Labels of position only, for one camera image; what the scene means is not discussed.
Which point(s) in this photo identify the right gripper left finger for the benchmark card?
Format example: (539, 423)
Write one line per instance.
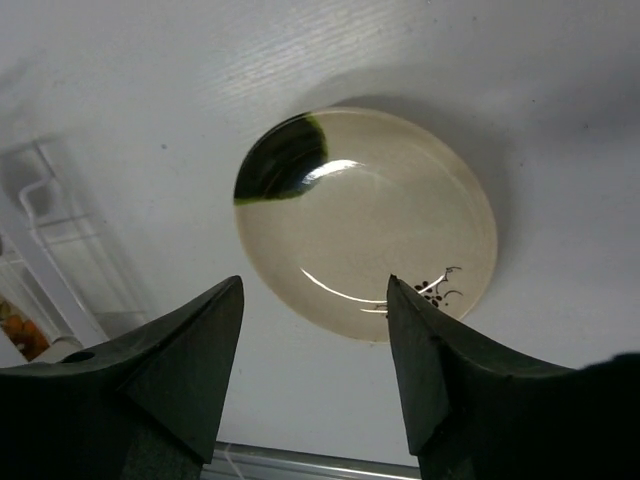
(146, 405)

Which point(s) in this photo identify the beige plate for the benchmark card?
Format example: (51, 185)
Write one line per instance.
(330, 204)

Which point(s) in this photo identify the white wire dish rack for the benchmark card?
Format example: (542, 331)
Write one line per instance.
(62, 289)

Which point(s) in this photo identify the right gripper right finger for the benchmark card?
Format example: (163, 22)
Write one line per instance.
(476, 409)

